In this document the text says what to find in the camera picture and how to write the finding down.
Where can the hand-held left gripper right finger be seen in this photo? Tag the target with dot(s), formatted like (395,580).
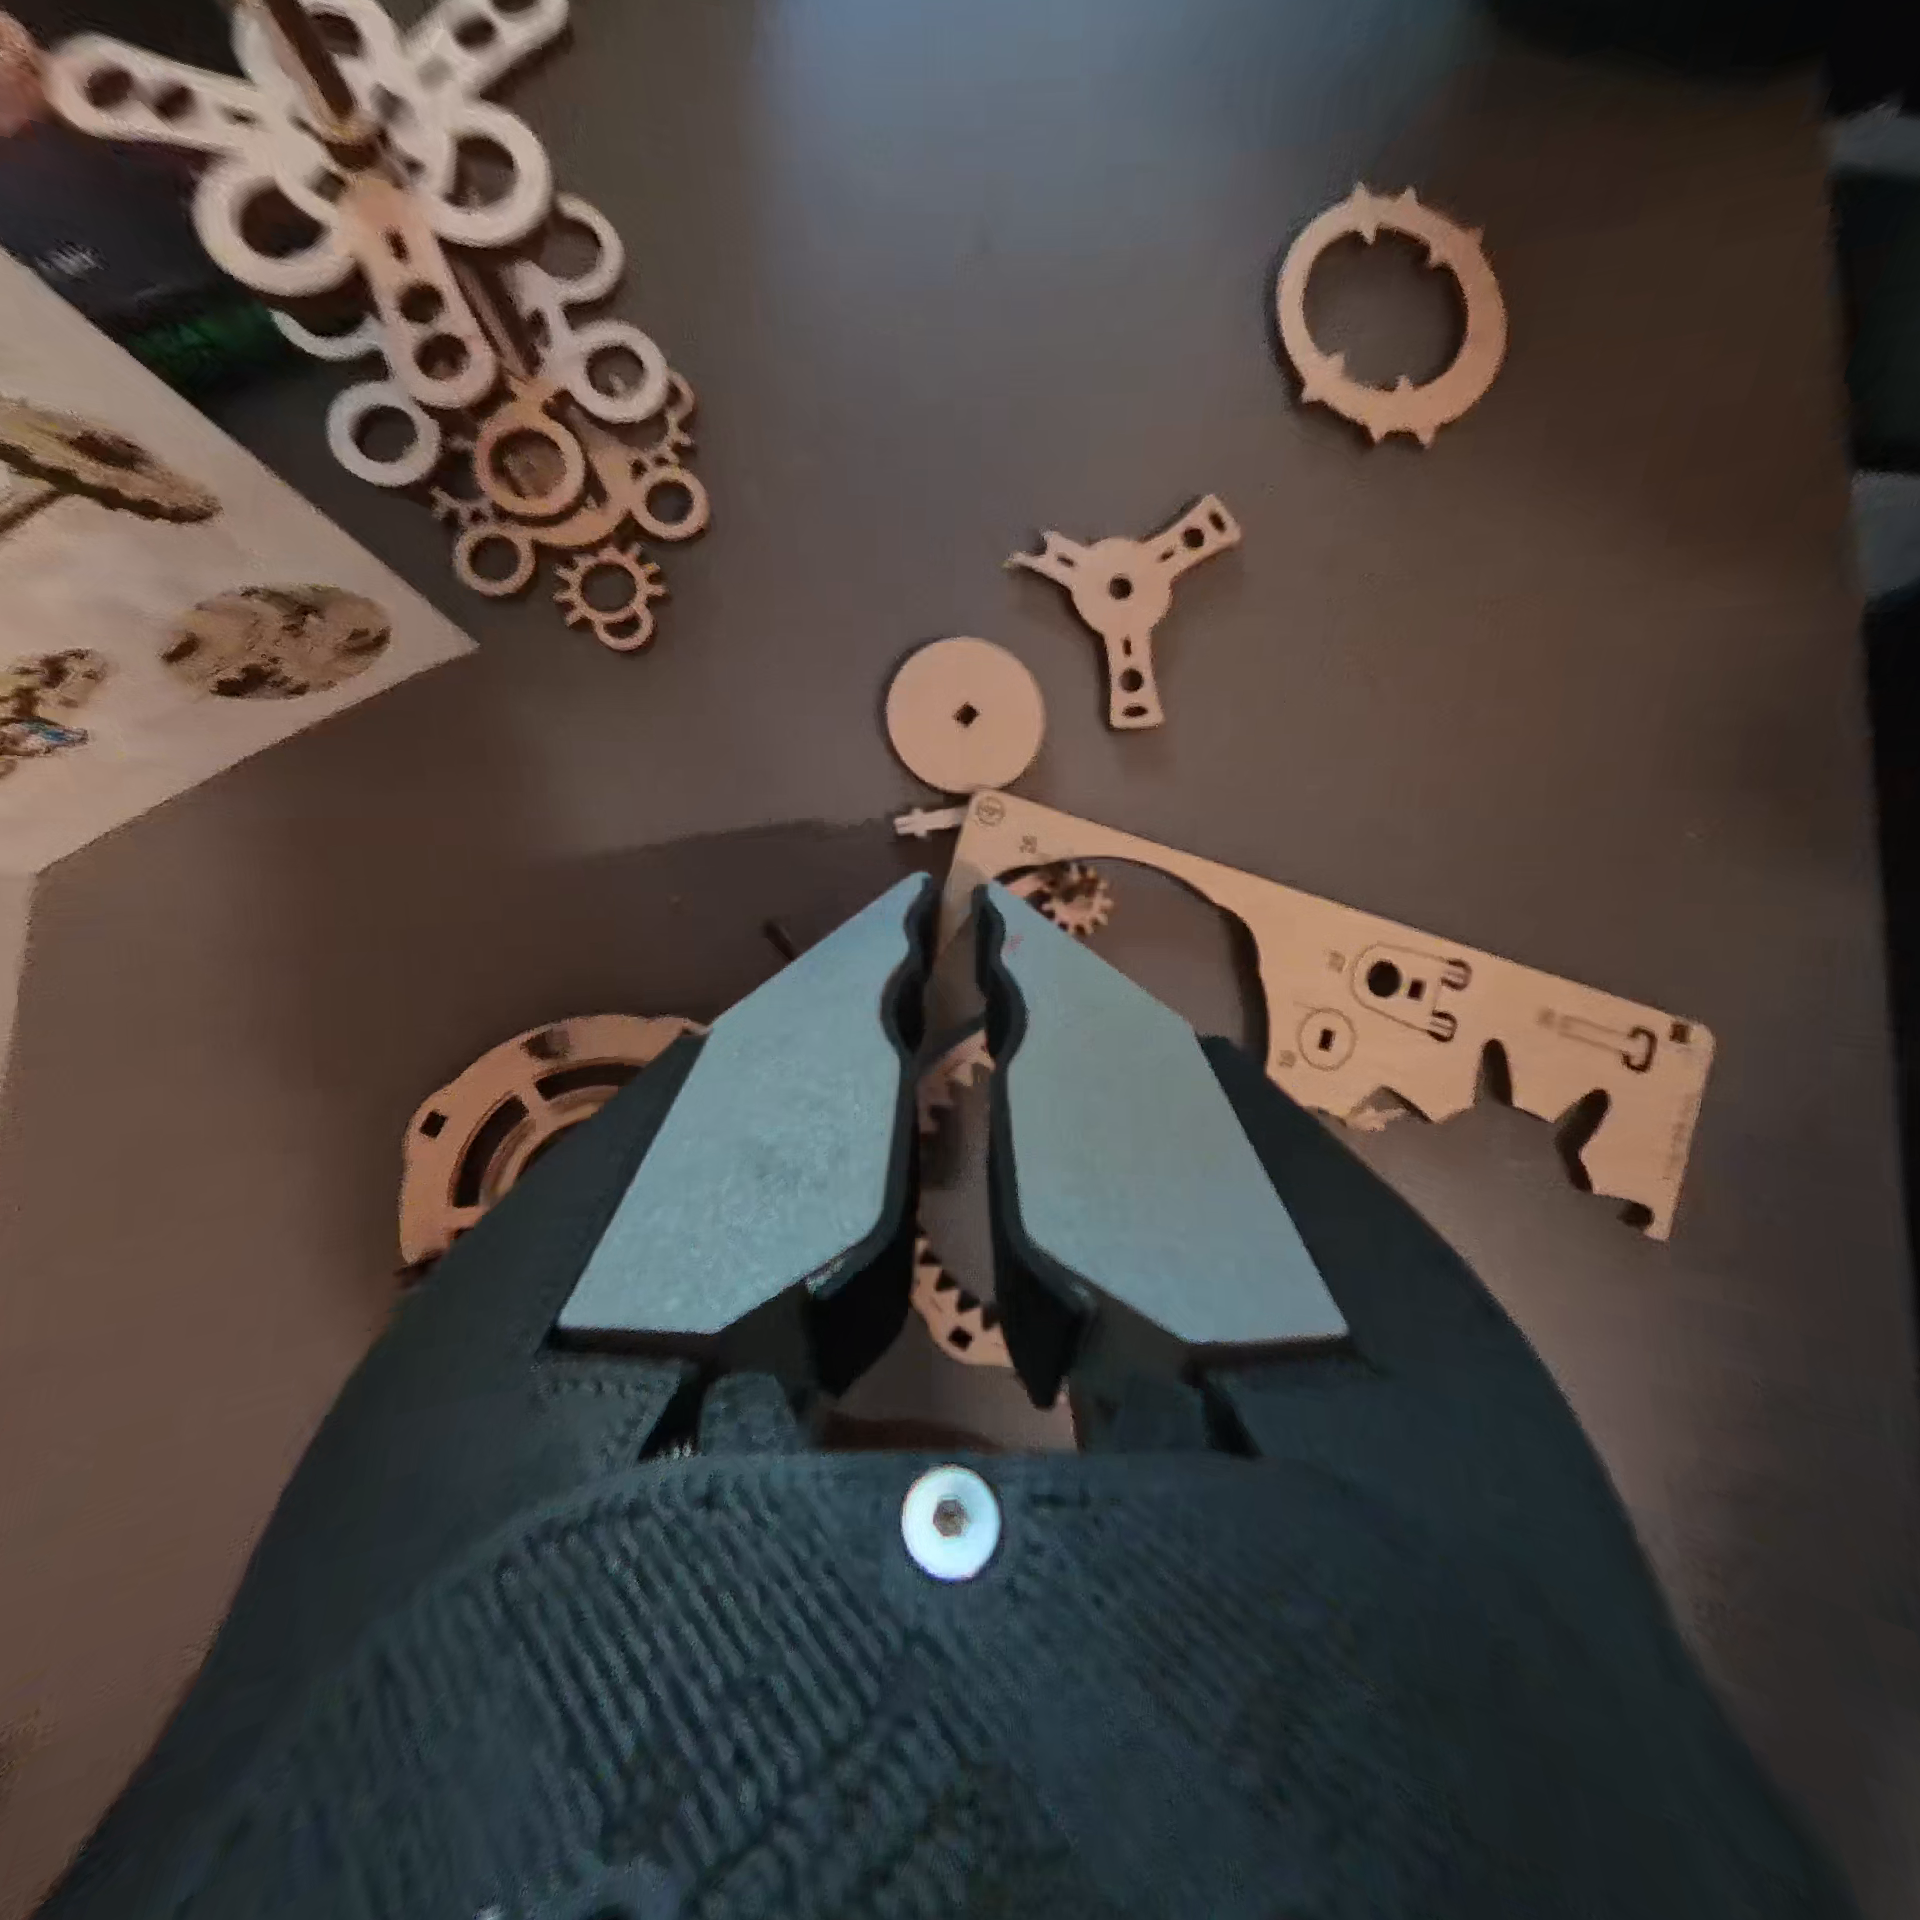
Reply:
(1155,1170)

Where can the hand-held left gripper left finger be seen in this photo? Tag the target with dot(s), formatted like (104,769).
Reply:
(750,1154)

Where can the wooden parts sheet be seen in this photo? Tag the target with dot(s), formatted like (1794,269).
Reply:
(1501,982)

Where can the wooden model tower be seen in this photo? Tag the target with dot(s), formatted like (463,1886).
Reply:
(405,283)

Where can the small wooden gear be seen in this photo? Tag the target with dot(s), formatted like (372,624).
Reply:
(1077,900)

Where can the small wooden pin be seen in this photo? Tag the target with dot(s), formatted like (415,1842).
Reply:
(923,820)

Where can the wooden disc with square hole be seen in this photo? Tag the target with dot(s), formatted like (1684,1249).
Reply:
(998,744)

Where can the three-armed wooden part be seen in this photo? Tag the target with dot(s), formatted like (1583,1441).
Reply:
(1123,588)

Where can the paper instruction sheet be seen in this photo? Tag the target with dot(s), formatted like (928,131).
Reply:
(91,720)

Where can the round wooden frame plate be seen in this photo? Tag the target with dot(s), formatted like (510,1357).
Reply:
(495,1080)

